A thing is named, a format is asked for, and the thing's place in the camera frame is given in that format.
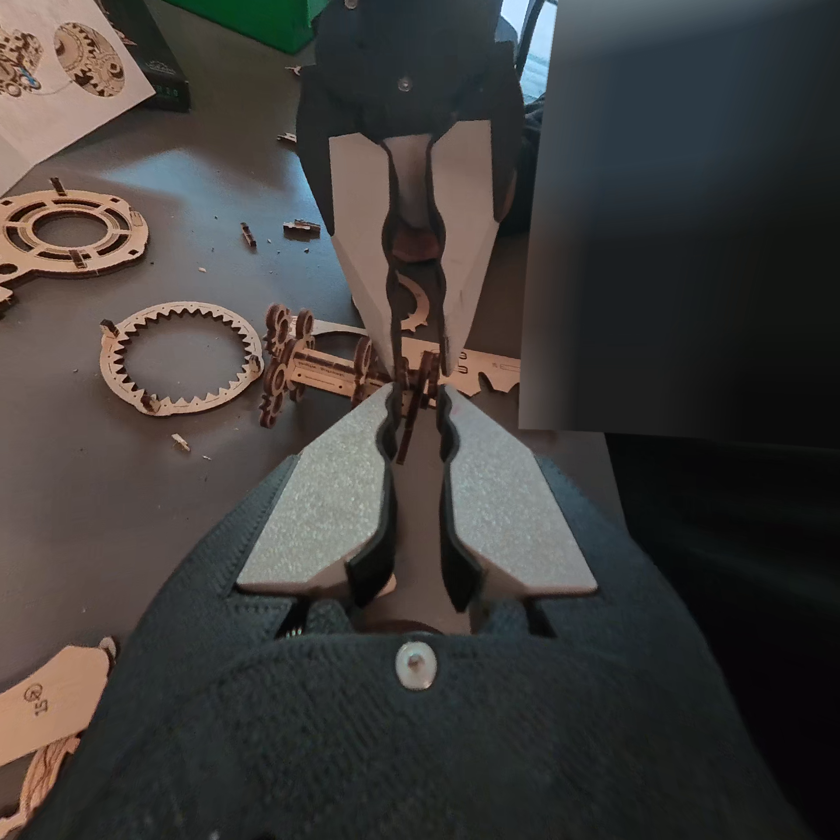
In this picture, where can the green plastic bin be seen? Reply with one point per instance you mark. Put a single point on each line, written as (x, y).
(249, 26)

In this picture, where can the dark cardboard product box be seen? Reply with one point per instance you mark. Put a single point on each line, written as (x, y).
(164, 72)

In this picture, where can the wooden gear axle assembly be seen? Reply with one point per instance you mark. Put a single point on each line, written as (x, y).
(328, 377)

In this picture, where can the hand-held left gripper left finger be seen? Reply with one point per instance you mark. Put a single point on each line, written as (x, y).
(321, 512)

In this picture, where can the printed assembly instruction sheet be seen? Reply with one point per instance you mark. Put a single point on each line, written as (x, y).
(59, 85)

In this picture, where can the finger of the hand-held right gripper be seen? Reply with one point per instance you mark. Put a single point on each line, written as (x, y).
(361, 216)
(466, 216)

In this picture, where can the long wooden parts sheet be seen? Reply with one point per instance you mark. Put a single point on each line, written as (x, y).
(492, 374)

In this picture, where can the small wooden connector piece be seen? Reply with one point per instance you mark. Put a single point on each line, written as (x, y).
(302, 229)

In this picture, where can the person's right hand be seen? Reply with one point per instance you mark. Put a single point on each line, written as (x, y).
(412, 239)

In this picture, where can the round wooden frame with stem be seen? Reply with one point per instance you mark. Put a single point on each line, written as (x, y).
(118, 243)

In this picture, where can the small wooden pin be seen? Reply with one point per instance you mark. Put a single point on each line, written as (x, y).
(248, 233)

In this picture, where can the small wood scrap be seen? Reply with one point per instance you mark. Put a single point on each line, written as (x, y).
(180, 443)

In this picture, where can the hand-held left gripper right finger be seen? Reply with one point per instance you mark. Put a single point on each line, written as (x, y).
(518, 518)

